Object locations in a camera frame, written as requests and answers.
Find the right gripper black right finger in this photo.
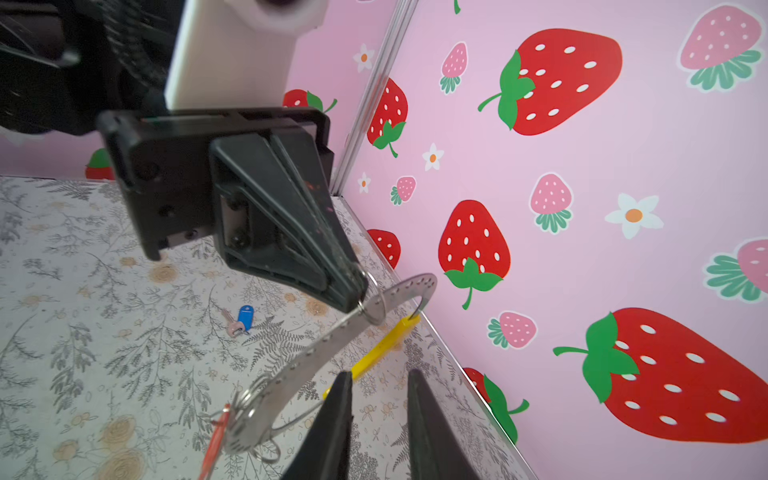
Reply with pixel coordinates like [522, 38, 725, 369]
[407, 369, 479, 480]

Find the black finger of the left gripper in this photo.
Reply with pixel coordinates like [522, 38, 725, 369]
[209, 133, 362, 313]
[271, 127, 368, 300]

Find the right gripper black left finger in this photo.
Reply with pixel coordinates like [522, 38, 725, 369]
[281, 371, 353, 480]

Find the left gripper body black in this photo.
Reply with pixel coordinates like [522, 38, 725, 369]
[96, 107, 333, 261]

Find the key with blue tag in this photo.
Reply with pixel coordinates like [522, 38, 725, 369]
[221, 305, 254, 338]

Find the grey keyring loop yellow tag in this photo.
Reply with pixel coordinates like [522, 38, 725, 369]
[221, 272, 439, 464]

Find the key with red tag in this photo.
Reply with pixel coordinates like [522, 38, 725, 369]
[198, 403, 232, 480]

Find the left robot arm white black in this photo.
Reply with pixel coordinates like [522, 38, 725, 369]
[1, 1, 370, 313]

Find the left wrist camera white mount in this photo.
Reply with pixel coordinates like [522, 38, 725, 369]
[164, 0, 329, 113]

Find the aluminium corner post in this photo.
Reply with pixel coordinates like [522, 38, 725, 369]
[330, 0, 419, 196]

